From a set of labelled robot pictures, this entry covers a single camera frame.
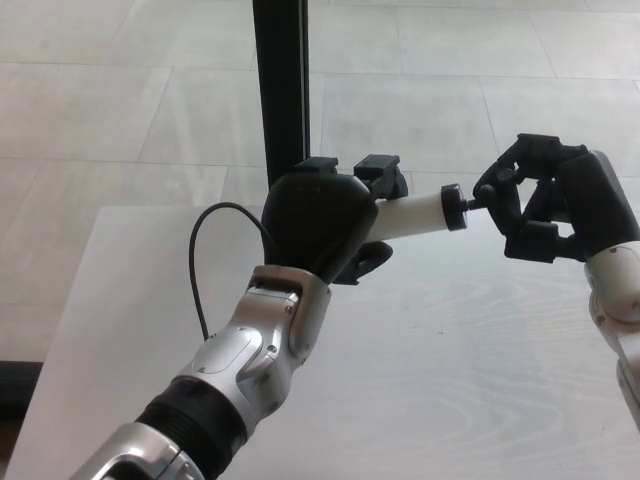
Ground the white air pump black handle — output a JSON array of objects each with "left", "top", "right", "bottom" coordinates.
[{"left": 370, "top": 183, "right": 484, "bottom": 242}]

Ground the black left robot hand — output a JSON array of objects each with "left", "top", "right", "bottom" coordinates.
[{"left": 260, "top": 154, "right": 411, "bottom": 286}]

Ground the black vertical frame post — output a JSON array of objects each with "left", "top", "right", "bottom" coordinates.
[{"left": 252, "top": 0, "right": 314, "bottom": 187}]

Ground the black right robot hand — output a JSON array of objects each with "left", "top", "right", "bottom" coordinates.
[{"left": 472, "top": 132, "right": 604, "bottom": 264}]

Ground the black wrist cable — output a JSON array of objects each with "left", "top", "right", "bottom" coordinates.
[{"left": 188, "top": 201, "right": 281, "bottom": 341}]

